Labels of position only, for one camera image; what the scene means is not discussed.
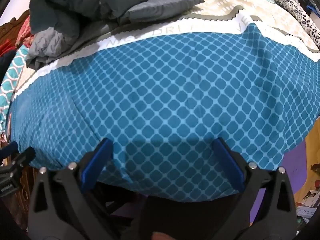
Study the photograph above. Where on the black and white patterned bolster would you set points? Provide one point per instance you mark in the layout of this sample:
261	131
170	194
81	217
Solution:
300	15

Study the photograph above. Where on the patterned teal and beige bedspread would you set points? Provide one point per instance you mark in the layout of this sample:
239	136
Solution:
162	92

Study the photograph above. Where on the printed magazine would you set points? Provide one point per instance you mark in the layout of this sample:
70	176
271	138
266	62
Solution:
306	205

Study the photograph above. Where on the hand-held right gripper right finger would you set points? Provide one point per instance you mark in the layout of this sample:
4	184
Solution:
228	165

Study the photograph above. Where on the grey puffer jacket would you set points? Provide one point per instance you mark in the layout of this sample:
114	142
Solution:
62	12

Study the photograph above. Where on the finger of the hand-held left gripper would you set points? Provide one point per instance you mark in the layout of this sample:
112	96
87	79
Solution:
25	156
8	150

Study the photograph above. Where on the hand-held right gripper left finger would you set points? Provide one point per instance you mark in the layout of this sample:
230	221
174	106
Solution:
97	162

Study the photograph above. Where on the purple mat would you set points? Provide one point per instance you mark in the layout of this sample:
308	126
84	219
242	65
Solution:
295	160

